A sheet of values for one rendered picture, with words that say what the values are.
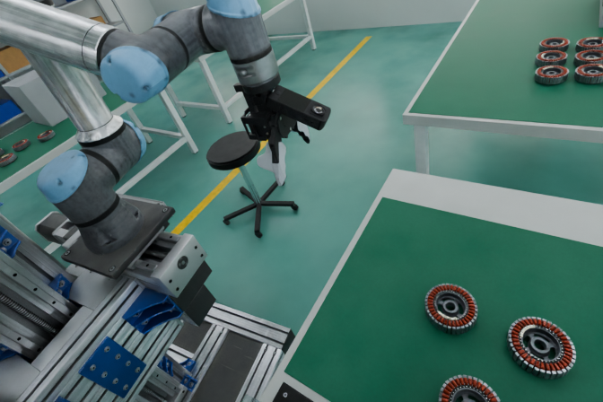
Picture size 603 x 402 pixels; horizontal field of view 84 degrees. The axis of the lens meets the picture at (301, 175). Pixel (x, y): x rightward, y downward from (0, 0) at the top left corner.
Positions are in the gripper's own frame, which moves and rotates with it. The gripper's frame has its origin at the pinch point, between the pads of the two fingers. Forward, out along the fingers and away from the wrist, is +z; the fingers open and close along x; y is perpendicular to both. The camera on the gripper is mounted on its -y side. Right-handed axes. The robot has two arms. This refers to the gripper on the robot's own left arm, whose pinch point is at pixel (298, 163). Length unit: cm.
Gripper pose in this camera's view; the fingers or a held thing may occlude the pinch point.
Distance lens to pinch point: 71.7
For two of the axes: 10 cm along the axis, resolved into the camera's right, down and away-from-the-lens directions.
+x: -4.0, 6.7, -6.3
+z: 2.5, 7.4, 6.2
